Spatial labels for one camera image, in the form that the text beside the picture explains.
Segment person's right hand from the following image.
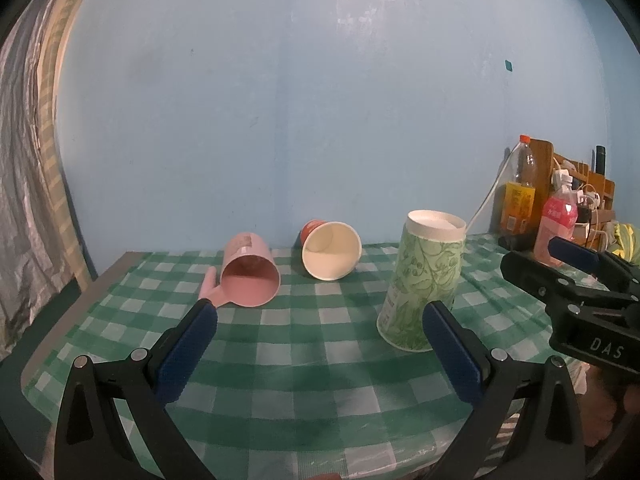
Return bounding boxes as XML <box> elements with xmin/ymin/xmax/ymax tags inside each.
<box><xmin>581</xmin><ymin>366</ymin><xmax>640</xmax><ymax>449</ymax></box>

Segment wooden desk rack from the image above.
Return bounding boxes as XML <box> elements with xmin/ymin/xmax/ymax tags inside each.
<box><xmin>528</xmin><ymin>138</ymin><xmax>616</xmax><ymax>241</ymax></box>

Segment pink plastic cup with handle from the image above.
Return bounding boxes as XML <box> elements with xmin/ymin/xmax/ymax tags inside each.
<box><xmin>199</xmin><ymin>231</ymin><xmax>282</xmax><ymax>309</ymax></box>

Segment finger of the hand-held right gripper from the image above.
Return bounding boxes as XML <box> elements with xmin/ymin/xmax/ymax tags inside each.
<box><xmin>500</xmin><ymin>250</ymin><xmax>640</xmax><ymax>307</ymax></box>
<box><xmin>547</xmin><ymin>236</ymin><xmax>640</xmax><ymax>291</ymax></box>

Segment pink-labelled drink bottle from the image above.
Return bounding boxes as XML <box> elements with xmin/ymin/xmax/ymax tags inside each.
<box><xmin>533</xmin><ymin>175</ymin><xmax>579</xmax><ymax>267</ymax></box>

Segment orange and white paper cup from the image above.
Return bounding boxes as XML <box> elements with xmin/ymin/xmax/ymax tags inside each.
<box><xmin>300</xmin><ymin>219</ymin><xmax>363</xmax><ymax>282</ymax></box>

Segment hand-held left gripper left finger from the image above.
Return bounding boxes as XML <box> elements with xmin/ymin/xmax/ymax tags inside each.
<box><xmin>55</xmin><ymin>300</ymin><xmax>219</xmax><ymax>480</ymax></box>

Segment white cable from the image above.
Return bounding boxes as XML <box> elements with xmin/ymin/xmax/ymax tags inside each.
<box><xmin>467</xmin><ymin>147</ymin><xmax>514</xmax><ymax>229</ymax></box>

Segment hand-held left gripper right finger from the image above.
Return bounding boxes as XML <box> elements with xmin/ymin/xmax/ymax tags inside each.
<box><xmin>422</xmin><ymin>300</ymin><xmax>586</xmax><ymax>480</ymax></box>

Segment grey curtain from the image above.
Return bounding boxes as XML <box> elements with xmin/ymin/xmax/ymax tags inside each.
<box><xmin>0</xmin><ymin>0</ymin><xmax>83</xmax><ymax>361</ymax></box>

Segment green checked tablecloth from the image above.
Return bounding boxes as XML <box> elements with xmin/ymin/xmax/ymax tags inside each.
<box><xmin>22</xmin><ymin>232</ymin><xmax>640</xmax><ymax>480</ymax></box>

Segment tangled white charging cables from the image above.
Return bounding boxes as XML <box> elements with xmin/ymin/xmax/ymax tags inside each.
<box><xmin>572</xmin><ymin>185</ymin><xmax>612</xmax><ymax>252</ymax></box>

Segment orange-capped soda bottle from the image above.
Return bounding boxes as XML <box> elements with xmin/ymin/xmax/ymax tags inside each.
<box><xmin>501</xmin><ymin>134</ymin><xmax>538</xmax><ymax>251</ymax></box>

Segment yellow-green cloth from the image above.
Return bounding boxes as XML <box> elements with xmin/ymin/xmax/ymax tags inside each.
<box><xmin>611</xmin><ymin>222</ymin><xmax>640</xmax><ymax>264</ymax></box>

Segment green patterned paper cup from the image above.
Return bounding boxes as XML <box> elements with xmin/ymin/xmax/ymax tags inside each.
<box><xmin>376</xmin><ymin>209</ymin><xmax>467</xmax><ymax>352</ymax></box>

